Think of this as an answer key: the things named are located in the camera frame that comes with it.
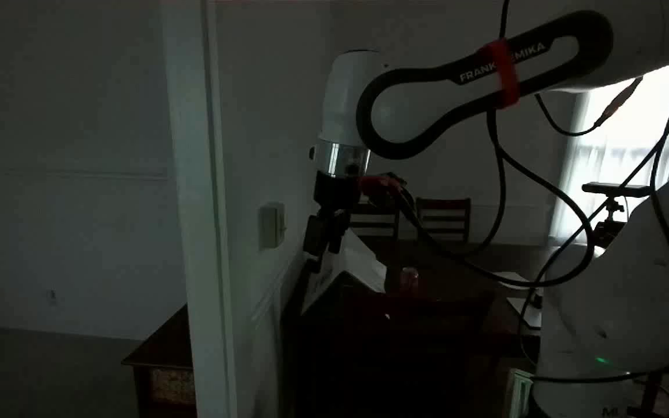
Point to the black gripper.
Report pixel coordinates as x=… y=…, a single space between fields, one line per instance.
x=334 y=198

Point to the white light switch plate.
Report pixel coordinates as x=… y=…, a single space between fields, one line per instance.
x=272 y=227

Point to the small wooden side table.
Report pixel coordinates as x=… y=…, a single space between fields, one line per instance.
x=162 y=364

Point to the red soda can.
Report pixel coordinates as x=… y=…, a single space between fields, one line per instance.
x=409 y=281

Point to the wrist camera with red mount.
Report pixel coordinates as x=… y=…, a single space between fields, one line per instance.
x=383 y=188

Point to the bright window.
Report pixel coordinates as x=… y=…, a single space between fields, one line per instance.
x=621 y=148

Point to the dark wooden dining table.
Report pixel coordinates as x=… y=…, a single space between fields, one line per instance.
x=428 y=332

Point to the black camera tripod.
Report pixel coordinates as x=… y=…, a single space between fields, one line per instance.
x=610 y=210

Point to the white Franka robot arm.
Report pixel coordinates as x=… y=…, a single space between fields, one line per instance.
x=643 y=310

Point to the large white paper board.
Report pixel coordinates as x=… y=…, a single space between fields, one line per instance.
x=349 y=268

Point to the dark wooden dining chair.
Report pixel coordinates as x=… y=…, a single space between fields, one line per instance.
x=375 y=224
x=442 y=221

